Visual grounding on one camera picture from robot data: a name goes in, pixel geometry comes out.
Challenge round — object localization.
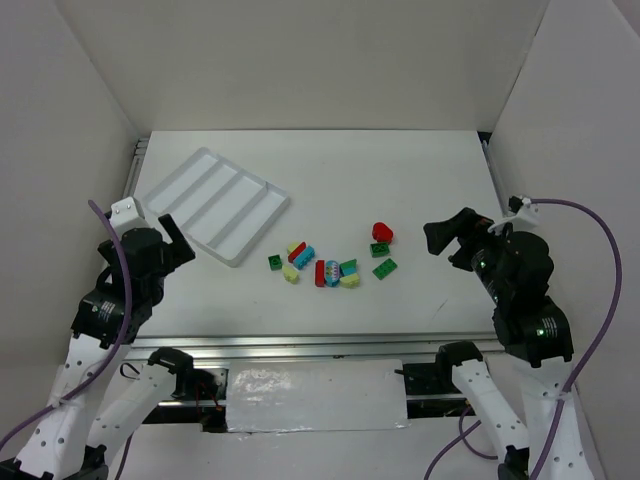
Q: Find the yellow green lego brick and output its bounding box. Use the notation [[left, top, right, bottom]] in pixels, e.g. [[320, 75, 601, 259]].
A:
[[339, 273, 360, 289]]

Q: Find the blue patterned round lego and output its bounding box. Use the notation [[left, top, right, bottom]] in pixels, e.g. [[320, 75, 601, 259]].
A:
[[324, 260, 341, 287]]

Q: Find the green lego plate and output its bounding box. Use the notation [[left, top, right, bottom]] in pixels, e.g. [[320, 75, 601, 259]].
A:
[[372, 258, 398, 281]]

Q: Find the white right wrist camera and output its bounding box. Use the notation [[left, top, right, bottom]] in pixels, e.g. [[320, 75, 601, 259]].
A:
[[488, 195, 539, 235]]

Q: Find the pale yellow lego brick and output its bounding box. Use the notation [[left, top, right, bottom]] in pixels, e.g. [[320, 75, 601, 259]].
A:
[[282, 265, 300, 284]]

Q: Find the small dark green lego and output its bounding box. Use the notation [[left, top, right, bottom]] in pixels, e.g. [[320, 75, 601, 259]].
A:
[[268, 254, 283, 271]]

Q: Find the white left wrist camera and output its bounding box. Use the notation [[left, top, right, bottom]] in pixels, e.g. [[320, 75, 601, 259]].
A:
[[109, 196, 149, 238]]

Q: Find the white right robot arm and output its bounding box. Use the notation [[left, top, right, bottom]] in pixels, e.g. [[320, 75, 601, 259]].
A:
[[423, 208, 593, 479]]

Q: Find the silver foil tape sheet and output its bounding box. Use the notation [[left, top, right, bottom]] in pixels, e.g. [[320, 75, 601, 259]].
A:
[[226, 359, 409, 433]]

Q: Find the red lego brick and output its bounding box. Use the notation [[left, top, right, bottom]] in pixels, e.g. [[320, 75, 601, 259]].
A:
[[314, 260, 326, 288]]

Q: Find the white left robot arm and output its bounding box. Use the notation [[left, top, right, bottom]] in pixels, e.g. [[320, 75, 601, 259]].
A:
[[1, 214, 195, 479]]

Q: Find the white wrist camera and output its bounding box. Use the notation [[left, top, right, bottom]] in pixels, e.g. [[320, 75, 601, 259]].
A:
[[488, 195, 539, 235], [109, 196, 149, 238]]

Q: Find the dark green lego brick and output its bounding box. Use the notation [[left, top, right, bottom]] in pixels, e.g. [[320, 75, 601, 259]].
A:
[[369, 242, 390, 258]]

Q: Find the white divided sorting tray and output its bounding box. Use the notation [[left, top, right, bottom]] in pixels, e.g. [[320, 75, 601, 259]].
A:
[[142, 148, 290, 267]]

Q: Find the green sloped lego brick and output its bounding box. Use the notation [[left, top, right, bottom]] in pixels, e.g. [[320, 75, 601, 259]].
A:
[[339, 259, 357, 276]]

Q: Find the aluminium front rail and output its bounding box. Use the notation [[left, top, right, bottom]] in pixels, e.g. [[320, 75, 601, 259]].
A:
[[128, 332, 502, 361]]

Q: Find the yellow red blue lego stack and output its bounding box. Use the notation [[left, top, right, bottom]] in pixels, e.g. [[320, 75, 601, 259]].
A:
[[287, 242, 315, 270]]

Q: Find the red rounded lego block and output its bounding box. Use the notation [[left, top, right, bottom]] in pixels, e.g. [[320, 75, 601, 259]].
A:
[[372, 222, 394, 244]]

